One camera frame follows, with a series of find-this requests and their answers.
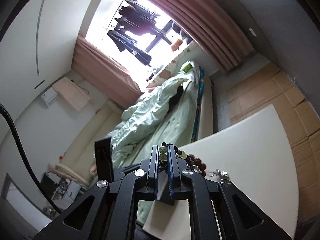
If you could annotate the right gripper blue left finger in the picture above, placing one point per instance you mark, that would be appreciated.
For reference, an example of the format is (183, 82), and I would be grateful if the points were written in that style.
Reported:
(151, 167)

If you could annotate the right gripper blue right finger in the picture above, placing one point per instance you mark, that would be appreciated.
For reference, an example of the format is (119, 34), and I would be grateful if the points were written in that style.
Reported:
(179, 176)

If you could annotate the silver bangle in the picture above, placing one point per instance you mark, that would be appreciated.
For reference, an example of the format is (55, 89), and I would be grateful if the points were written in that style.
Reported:
(218, 173)

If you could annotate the black jewelry box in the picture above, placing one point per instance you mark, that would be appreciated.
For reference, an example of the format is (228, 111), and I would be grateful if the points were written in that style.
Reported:
(106, 170)

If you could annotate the light green duvet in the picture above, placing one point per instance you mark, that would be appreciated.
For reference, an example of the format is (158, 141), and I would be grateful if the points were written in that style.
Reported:
(141, 119)

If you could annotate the bed with green sheet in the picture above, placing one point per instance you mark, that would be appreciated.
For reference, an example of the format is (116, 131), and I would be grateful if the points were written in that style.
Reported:
(179, 125)

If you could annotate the black item on bed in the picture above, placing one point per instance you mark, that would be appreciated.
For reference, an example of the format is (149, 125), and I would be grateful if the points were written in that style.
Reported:
(175, 99)

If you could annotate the cream bed headboard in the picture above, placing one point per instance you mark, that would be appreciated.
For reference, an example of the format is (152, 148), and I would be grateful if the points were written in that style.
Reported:
(82, 148)

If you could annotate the white low table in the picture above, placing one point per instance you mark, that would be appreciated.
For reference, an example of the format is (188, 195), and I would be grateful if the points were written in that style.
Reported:
(258, 158)

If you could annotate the cluttered side table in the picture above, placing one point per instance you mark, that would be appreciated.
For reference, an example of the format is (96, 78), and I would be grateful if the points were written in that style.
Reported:
(63, 192)

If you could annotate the patterned windowsill cushion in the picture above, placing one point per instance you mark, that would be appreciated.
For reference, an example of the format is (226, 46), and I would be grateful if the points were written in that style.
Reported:
(174, 66)

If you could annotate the green tissue pack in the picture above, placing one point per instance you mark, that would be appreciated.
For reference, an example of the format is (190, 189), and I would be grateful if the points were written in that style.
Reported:
(186, 67)

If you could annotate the pink left curtain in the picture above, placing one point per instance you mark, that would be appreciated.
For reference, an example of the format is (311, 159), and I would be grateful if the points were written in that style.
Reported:
(105, 73)

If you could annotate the pink curtain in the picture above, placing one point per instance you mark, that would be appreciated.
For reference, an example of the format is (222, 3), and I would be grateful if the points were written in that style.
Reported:
(211, 28)
(105, 73)

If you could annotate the beige cloth cover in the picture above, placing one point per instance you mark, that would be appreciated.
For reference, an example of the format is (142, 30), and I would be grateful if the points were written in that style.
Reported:
(72, 93)

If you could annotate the orange plush toy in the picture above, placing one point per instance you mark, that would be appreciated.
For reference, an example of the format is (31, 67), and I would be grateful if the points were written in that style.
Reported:
(175, 46)

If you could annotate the cardboard floor sheets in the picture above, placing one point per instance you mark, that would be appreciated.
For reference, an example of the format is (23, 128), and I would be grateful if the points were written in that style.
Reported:
(270, 86)

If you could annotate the white air conditioner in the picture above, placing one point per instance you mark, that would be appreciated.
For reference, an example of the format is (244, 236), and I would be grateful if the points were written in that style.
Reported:
(49, 96)

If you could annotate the dark blue cushion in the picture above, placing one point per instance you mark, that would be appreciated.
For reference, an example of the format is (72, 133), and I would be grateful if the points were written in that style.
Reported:
(182, 33)

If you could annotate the pink right curtain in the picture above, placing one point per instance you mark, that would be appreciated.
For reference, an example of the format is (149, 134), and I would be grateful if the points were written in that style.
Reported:
(211, 28)

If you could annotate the dark hanging clothes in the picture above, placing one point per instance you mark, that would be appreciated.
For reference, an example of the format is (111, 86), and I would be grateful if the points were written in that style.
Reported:
(138, 20)

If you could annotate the dark grey wardrobe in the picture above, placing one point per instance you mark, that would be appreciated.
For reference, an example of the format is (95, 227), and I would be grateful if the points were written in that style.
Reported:
(294, 38)

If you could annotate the white wall switch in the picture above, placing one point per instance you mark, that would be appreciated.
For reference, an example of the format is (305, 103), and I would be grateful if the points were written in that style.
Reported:
(252, 32)

